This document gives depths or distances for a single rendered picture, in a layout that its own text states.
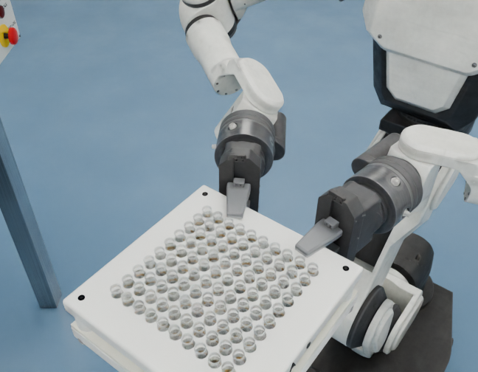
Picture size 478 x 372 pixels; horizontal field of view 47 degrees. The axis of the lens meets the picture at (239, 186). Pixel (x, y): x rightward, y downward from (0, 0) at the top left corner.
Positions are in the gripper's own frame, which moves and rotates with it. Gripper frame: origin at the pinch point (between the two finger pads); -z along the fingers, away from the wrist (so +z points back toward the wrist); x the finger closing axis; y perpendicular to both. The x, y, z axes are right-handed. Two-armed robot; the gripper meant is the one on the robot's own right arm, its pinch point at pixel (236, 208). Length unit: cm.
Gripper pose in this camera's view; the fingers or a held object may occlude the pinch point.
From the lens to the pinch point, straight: 72.3
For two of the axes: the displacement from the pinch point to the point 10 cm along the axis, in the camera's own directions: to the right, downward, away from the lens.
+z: 0.9, -6.4, 7.6
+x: -0.2, 7.6, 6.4
